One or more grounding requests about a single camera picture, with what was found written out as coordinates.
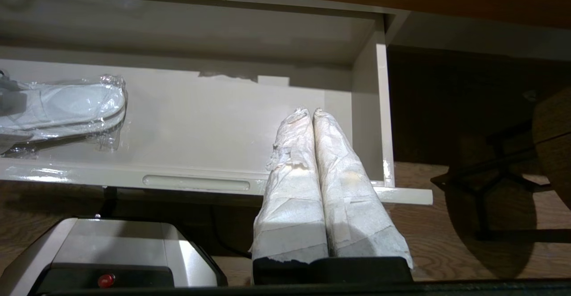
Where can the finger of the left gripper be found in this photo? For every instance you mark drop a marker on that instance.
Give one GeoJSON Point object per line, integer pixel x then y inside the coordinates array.
{"type": "Point", "coordinates": [11, 103]}
{"type": "Point", "coordinates": [11, 143]}

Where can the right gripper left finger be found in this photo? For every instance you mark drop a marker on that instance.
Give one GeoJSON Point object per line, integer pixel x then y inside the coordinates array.
{"type": "Point", "coordinates": [292, 198]}

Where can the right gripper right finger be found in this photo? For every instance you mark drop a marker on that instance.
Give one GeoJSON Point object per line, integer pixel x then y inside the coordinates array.
{"type": "Point", "coordinates": [352, 202]}

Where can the packaged white slippers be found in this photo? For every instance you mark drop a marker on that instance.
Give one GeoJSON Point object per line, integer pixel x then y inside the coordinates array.
{"type": "Point", "coordinates": [71, 104]}

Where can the white cabinet drawer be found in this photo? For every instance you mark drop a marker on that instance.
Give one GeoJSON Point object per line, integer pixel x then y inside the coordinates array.
{"type": "Point", "coordinates": [200, 122]}

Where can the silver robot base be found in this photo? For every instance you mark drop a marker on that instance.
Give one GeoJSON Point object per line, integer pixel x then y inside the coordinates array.
{"type": "Point", "coordinates": [116, 238]}

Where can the black metal stand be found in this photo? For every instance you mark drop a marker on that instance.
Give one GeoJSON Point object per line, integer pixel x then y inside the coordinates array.
{"type": "Point", "coordinates": [482, 211]}

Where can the red base button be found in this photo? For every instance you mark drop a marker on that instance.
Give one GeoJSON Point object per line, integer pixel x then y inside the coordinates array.
{"type": "Point", "coordinates": [106, 280]}

